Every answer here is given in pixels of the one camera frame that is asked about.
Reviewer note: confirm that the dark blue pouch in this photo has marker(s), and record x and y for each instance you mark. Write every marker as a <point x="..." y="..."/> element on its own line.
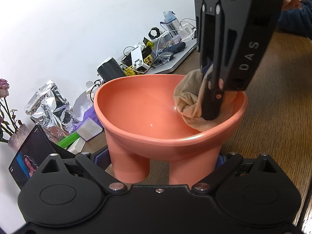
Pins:
<point x="177" y="46"/>

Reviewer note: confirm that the white power strip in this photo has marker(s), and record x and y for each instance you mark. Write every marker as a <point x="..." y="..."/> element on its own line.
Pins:
<point x="189" y="30"/>

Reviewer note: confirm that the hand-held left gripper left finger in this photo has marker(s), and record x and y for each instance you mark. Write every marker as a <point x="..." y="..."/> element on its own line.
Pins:
<point x="101" y="159"/>

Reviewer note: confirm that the silver foil bag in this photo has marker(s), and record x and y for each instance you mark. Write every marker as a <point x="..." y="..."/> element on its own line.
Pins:
<point x="48" y="109"/>

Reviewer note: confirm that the dark cylindrical speaker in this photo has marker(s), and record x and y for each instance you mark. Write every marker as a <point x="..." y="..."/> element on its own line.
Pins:
<point x="111" y="69"/>

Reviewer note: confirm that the silver laptop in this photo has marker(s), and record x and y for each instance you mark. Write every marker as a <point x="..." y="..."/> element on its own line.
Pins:
<point x="178" y="58"/>

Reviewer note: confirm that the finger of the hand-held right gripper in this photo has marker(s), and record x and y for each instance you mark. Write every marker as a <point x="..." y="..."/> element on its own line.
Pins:
<point x="206" y="41"/>
<point x="213" y="102"/>

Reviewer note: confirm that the black tablet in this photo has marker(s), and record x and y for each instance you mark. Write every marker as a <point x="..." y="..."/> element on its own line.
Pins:
<point x="29" y="156"/>

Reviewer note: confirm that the clear plastic container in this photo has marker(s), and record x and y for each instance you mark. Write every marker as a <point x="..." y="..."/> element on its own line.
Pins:
<point x="170" y="39"/>

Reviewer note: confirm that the water bottle with blue lid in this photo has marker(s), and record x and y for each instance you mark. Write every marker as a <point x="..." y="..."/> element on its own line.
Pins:
<point x="170" y="20"/>

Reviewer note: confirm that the pink footed bowl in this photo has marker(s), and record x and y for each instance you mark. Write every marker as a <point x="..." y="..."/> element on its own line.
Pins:
<point x="146" y="117"/>

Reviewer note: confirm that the purple tissue box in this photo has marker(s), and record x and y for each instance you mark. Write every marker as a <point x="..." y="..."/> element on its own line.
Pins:
<point x="89" y="124"/>

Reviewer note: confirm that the white remote-like device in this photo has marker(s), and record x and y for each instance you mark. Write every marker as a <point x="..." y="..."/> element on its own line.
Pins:
<point x="137" y="58"/>

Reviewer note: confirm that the dried pink rose bouquet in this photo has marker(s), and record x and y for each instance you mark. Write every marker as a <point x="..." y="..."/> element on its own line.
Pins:
<point x="6" y="112"/>

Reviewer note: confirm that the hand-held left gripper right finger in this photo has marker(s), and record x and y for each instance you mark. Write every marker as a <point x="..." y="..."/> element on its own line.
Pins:
<point x="220" y="162"/>

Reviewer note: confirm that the green tube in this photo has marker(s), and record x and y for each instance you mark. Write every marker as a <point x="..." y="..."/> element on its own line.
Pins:
<point x="68" y="140"/>

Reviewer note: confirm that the mottled pink vase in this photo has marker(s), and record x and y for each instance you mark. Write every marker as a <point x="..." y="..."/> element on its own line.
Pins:
<point x="18" y="139"/>

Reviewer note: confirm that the flat white box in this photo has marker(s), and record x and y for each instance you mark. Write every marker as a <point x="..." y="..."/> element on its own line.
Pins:
<point x="76" y="147"/>

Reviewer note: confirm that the beige cloth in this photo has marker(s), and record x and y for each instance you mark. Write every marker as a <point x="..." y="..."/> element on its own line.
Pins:
<point x="190" y="102"/>

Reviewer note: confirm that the yellow snack packet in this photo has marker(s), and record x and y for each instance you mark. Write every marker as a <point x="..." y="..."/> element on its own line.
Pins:
<point x="148" y="42"/>

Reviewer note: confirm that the grey computer mouse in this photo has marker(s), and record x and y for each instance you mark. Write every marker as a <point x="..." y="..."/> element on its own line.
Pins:
<point x="163" y="59"/>

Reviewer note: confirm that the white and black carton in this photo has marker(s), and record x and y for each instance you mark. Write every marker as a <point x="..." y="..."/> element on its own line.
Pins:
<point x="91" y="89"/>

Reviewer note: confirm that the yellow and black package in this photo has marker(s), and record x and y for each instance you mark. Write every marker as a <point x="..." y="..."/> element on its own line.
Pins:
<point x="147" y="59"/>

